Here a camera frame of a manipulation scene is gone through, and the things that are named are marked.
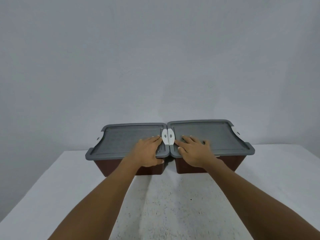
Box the person's right forearm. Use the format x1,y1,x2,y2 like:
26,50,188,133
204,157,320,240

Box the person's left forearm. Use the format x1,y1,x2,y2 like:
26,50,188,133
48,156,143,240

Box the brown plastic storage box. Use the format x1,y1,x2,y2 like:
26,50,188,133
175,155,246,175
93,159,166,177

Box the grey plastic box lid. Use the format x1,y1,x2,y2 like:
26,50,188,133
85,123,171,161
167,119,256,158

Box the person's right hand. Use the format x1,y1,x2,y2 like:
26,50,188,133
174,135,218,168

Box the person's left hand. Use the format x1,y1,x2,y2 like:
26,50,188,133
127,135,165,168

